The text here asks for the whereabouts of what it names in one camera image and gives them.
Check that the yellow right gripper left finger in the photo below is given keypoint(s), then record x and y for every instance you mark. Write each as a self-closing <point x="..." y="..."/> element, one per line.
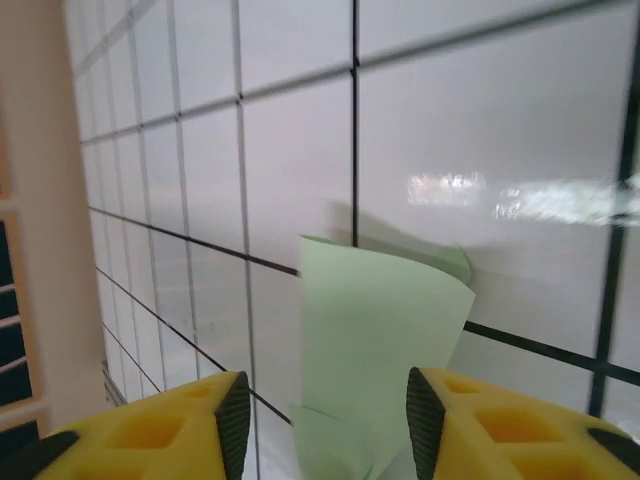
<point x="140" y="440"/>

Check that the light green cloth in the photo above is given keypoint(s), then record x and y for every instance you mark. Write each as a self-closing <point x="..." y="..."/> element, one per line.
<point x="370" y="340"/>

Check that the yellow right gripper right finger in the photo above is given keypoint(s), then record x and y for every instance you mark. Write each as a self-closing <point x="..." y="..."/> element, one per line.
<point x="525" y="435"/>

